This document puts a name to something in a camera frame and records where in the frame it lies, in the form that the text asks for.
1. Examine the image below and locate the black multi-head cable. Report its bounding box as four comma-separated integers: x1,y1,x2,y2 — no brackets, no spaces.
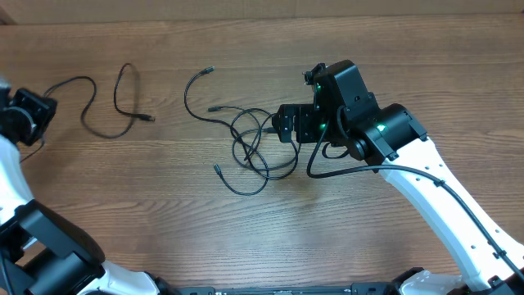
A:
183,66,302,197

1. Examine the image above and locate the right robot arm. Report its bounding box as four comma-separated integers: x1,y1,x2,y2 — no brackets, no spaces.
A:
272,60,523,294

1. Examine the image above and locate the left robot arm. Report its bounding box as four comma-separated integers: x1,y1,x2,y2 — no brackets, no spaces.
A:
1,81,169,295

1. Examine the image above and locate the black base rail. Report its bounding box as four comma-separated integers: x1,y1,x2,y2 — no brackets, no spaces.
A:
175,281,466,295

